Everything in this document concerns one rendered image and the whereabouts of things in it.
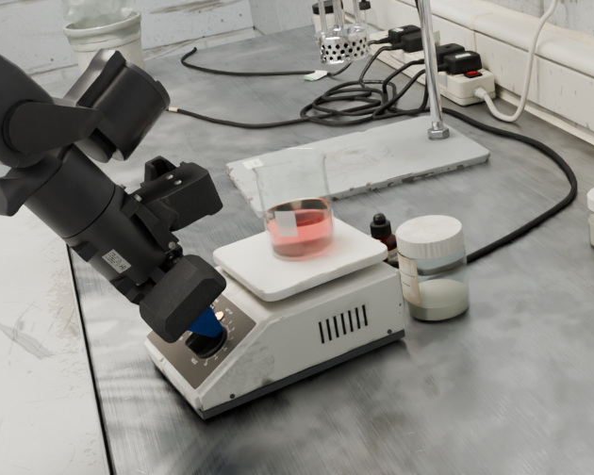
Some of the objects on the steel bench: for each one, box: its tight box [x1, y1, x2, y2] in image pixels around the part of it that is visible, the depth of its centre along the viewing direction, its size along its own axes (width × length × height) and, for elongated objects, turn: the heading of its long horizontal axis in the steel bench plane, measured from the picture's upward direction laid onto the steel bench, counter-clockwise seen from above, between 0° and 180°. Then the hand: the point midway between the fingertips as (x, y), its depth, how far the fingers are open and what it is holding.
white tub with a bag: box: [59, 0, 145, 74], centre depth 188 cm, size 14×14×21 cm
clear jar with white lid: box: [396, 215, 470, 322], centre depth 94 cm, size 6×6×8 cm
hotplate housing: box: [143, 261, 406, 419], centre depth 91 cm, size 22×13×8 cm, turn 138°
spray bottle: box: [358, 0, 378, 50], centre depth 185 cm, size 4×4×11 cm
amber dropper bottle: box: [370, 213, 401, 279], centre depth 101 cm, size 3×3×7 cm
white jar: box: [312, 0, 346, 32], centre depth 201 cm, size 6×6×6 cm
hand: (189, 304), depth 84 cm, fingers closed, pressing on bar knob
